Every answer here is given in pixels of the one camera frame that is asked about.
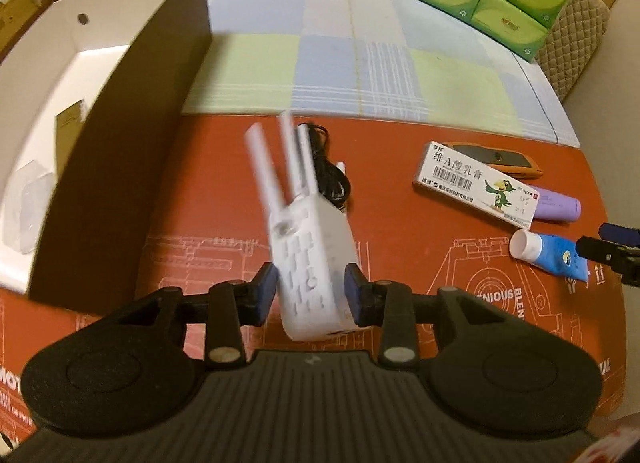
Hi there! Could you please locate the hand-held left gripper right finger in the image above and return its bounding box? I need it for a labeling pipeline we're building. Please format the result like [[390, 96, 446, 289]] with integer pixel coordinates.
[[345, 264, 516, 369]]

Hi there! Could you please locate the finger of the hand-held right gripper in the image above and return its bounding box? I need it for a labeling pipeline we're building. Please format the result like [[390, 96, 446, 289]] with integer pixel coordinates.
[[599, 223, 640, 244], [575, 237, 640, 286]]

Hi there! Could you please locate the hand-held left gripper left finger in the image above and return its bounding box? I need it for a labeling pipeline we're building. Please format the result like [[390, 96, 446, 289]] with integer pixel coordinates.
[[107, 263, 279, 371]]

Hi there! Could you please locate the white wifi repeater with antennas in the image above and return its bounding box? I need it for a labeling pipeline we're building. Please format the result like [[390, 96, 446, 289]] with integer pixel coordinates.
[[243, 110, 357, 344]]

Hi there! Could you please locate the blue tube with white cap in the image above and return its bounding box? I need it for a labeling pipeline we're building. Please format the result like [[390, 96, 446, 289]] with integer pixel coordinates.
[[509, 229, 591, 284]]

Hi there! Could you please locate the purple cosmetic tube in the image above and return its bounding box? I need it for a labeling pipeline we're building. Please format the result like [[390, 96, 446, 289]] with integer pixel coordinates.
[[520, 184, 582, 224]]

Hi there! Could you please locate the orange utility knife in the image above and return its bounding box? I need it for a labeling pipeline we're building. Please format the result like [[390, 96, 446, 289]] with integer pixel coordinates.
[[442, 141, 544, 180]]

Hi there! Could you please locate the white ointment box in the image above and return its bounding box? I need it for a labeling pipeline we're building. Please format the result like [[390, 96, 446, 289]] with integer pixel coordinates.
[[412, 140, 541, 228]]

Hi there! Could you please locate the brown cardboard box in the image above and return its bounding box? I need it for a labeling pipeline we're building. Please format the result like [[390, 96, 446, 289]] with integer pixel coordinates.
[[0, 0, 212, 311]]

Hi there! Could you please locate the long olive box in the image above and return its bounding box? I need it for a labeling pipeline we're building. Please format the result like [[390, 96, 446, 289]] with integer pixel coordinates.
[[54, 99, 90, 186]]

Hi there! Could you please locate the clear plastic case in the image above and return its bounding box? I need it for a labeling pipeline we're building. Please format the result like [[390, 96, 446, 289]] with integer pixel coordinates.
[[0, 160, 58, 256]]

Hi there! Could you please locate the red printed table mat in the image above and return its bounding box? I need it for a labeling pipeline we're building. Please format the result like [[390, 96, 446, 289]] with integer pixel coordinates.
[[0, 113, 628, 449]]

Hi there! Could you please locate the beige quilted chair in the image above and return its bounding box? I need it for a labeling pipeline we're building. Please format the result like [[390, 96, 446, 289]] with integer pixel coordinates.
[[534, 0, 613, 104]]

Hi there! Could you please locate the red white patterned cloth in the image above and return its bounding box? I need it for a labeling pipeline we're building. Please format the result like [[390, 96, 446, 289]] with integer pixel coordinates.
[[585, 418, 640, 463]]

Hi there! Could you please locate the pastel plaid tablecloth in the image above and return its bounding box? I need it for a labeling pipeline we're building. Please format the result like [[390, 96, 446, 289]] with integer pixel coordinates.
[[180, 0, 581, 148]]

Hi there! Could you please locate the black cable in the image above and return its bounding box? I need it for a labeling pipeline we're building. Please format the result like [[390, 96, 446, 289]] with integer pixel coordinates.
[[300, 123, 353, 211]]

